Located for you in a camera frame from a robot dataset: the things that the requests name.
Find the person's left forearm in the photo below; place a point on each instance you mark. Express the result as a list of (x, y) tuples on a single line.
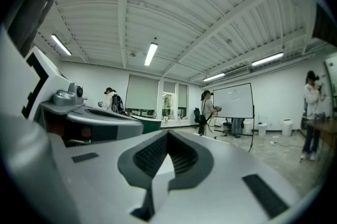
[(34, 7)]

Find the short grey roller blind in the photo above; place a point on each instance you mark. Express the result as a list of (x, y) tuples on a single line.
[(169, 87)]

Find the window with greenery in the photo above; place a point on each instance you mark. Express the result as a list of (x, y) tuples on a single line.
[(168, 104)]

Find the ceiling air conditioner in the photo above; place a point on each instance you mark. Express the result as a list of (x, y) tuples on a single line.
[(237, 72)]

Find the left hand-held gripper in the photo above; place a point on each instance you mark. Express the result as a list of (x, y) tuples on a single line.
[(15, 73)]

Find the wooden table with black legs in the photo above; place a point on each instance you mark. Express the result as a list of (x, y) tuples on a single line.
[(326, 127)]

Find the narrow grey roller blind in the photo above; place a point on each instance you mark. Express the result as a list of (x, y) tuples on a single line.
[(182, 95)]

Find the dark brown panel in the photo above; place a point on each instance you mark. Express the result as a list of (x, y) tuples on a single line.
[(325, 25)]

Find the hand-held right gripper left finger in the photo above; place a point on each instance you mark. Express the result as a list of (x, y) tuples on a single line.
[(105, 181)]

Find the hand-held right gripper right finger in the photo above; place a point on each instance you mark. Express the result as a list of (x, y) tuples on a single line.
[(223, 165)]

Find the dark green bathtub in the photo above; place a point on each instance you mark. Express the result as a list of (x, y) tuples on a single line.
[(150, 124)]

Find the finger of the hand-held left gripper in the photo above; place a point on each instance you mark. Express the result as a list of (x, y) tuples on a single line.
[(108, 111), (118, 131)]

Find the white door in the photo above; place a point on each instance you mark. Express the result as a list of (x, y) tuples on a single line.
[(332, 78)]

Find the white bins on floor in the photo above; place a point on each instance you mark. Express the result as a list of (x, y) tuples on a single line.
[(287, 128)]

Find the ceiling tube light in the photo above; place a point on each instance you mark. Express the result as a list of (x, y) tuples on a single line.
[(213, 77), (267, 59), (61, 44), (150, 54)]

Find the rolling whiteboard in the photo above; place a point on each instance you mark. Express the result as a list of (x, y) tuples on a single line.
[(233, 100)]

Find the large grey roller blind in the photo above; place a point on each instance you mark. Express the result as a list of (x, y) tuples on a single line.
[(142, 91)]

